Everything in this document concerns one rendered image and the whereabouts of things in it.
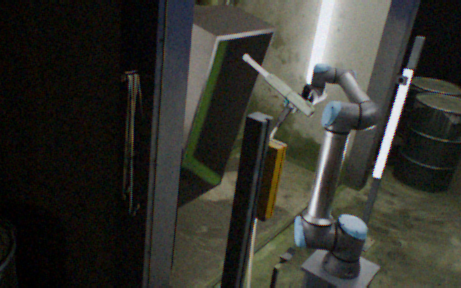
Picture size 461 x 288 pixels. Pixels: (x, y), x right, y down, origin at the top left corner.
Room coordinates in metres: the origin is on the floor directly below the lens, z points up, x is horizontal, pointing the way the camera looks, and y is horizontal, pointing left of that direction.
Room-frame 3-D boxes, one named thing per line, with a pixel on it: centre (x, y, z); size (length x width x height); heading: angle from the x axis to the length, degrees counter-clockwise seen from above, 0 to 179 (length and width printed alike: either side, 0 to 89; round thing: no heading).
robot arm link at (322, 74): (2.49, -0.44, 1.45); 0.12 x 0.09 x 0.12; 93
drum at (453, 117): (4.34, -2.00, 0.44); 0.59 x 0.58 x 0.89; 161
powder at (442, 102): (4.34, -2.00, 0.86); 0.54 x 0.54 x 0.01
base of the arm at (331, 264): (1.89, -0.64, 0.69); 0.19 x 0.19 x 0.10
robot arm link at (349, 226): (1.89, -0.63, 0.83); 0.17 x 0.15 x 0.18; 93
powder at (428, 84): (4.98, -2.12, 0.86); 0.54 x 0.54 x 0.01
